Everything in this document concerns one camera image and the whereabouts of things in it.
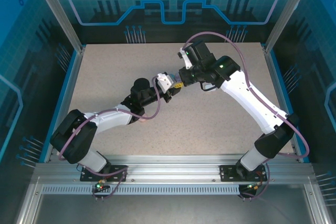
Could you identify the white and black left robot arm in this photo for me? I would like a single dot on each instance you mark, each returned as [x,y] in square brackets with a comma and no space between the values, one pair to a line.
[110,119]

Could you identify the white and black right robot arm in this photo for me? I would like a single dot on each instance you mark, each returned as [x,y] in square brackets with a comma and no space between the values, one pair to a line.
[249,98]

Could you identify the small connector with LED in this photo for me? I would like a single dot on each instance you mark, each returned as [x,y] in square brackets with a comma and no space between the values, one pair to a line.
[254,186]
[99,186]

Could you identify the printed blue side panel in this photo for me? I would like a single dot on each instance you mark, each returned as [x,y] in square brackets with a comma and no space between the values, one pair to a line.
[315,51]
[21,51]

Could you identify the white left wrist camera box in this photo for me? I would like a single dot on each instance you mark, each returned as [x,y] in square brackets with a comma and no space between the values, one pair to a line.
[164,82]

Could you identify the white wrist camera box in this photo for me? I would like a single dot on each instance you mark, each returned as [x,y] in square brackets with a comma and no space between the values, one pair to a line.
[187,60]
[164,82]

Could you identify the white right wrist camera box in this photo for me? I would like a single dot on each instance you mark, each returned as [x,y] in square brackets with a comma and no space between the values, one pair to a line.
[187,60]

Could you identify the blue table edge rail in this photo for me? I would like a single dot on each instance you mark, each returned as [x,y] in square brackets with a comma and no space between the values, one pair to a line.
[279,77]
[60,103]

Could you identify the aluminium extrusion rail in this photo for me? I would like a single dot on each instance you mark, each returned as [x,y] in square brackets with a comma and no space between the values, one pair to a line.
[173,169]

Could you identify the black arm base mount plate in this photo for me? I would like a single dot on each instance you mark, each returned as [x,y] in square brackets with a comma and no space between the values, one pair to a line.
[227,172]
[115,175]

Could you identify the aluminium frame post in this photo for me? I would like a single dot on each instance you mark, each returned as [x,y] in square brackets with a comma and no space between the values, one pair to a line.
[55,3]
[288,5]

